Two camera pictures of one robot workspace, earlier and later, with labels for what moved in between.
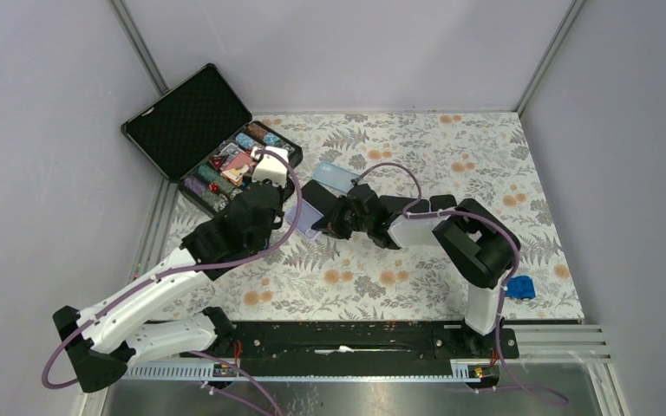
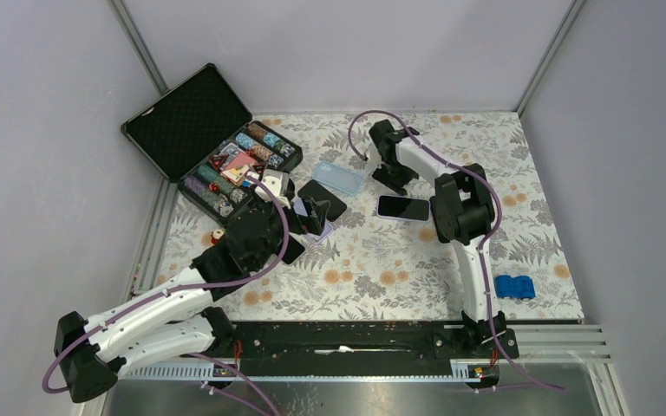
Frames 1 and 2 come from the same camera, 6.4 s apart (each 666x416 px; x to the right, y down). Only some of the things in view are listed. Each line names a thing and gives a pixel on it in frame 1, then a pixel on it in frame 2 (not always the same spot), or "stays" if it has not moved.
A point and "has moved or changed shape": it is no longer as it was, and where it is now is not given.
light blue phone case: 336,177 stays
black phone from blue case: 324,200 stays
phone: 308,215 has moved or changed shape
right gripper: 336,228 to 395,184
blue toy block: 520,287 stays
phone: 397,204 stays
